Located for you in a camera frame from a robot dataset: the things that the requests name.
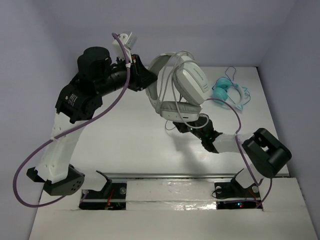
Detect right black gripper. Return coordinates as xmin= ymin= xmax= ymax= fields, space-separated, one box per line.
xmin=173 ymin=111 xmax=205 ymax=141

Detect white grey headphones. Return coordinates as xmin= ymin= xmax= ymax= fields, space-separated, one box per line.
xmin=146 ymin=50 xmax=211 ymax=123

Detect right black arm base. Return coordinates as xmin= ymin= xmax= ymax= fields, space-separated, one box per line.
xmin=211 ymin=172 xmax=262 ymax=210

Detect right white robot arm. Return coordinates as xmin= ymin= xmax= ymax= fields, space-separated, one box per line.
xmin=173 ymin=117 xmax=292 ymax=197

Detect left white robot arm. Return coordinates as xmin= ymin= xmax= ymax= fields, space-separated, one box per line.
xmin=26 ymin=46 xmax=157 ymax=196

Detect teal white headphones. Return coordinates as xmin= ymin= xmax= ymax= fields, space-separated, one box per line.
xmin=212 ymin=77 xmax=251 ymax=112

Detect white foil tape strip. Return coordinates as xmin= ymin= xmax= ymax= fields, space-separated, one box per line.
xmin=125 ymin=179 xmax=217 ymax=211

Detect aluminium rail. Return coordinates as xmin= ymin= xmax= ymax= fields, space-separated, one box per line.
xmin=103 ymin=172 xmax=236 ymax=180

